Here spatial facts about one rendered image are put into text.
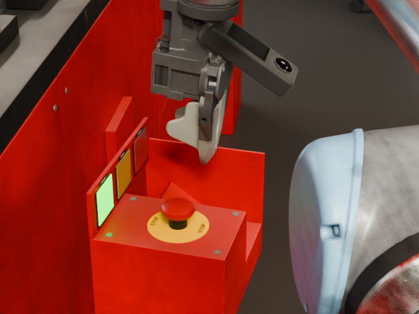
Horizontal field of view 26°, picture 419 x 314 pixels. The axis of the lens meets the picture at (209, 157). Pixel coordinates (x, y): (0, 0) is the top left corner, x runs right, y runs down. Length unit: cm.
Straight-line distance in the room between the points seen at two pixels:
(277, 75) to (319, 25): 287
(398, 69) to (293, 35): 50
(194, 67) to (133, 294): 27
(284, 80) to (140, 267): 27
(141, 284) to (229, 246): 11
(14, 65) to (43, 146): 12
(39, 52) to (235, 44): 37
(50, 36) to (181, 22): 36
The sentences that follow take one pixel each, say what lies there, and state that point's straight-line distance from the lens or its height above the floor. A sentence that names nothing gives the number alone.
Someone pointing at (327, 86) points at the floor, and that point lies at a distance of 331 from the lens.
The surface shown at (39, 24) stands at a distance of 140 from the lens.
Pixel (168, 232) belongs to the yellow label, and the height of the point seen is 78.
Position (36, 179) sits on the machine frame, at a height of 73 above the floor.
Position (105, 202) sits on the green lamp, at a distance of 106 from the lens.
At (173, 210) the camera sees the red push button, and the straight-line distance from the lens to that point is 103.
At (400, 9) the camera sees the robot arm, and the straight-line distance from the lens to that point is 80.
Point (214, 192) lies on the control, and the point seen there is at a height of 74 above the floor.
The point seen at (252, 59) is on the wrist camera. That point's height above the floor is 97.
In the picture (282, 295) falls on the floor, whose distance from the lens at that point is 224.
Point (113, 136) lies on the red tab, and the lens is 163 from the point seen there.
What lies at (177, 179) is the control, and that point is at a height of 75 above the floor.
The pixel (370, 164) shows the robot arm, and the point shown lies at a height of 109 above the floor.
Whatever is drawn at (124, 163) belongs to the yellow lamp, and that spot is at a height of 82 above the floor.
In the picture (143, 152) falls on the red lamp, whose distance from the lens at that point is 117.
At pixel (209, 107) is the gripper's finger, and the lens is 103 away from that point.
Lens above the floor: 136
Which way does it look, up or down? 29 degrees down
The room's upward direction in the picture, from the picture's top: straight up
